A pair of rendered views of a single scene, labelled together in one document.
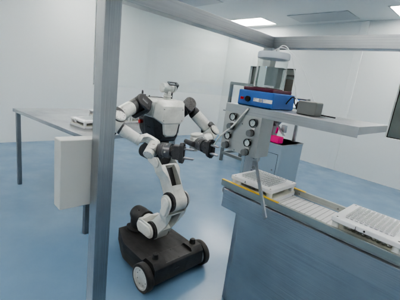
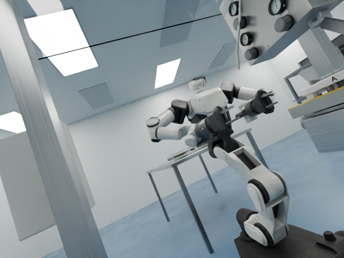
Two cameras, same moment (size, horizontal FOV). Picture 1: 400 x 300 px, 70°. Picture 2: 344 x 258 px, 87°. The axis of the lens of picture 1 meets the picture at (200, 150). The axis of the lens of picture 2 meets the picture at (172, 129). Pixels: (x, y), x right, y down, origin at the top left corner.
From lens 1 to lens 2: 0.93 m
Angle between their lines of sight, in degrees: 37
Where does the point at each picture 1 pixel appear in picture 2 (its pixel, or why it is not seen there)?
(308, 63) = not seen: outside the picture
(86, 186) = not seen: hidden behind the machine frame
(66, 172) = (13, 181)
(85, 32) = not seen: hidden behind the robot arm
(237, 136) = (258, 21)
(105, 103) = (14, 68)
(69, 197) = (28, 217)
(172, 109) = (209, 97)
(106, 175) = (55, 164)
